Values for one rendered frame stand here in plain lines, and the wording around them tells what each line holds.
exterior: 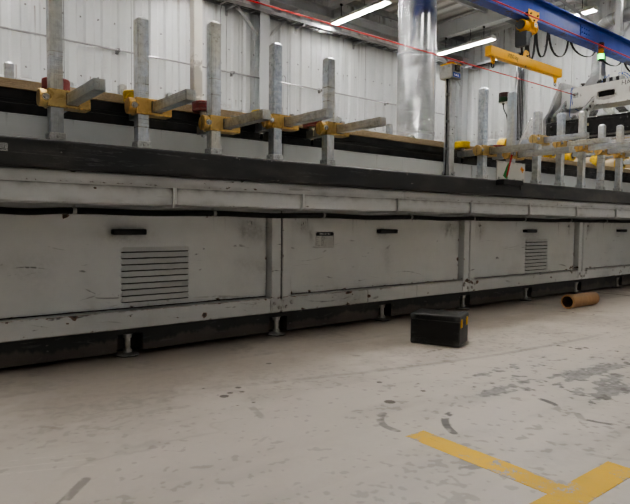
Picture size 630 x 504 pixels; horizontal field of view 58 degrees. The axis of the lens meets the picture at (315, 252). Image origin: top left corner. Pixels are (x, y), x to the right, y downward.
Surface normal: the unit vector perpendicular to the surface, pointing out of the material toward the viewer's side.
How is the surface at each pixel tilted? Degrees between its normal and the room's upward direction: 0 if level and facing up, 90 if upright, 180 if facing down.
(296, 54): 90
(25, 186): 90
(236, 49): 90
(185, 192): 90
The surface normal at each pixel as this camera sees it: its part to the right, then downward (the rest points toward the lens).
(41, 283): 0.62, -0.04
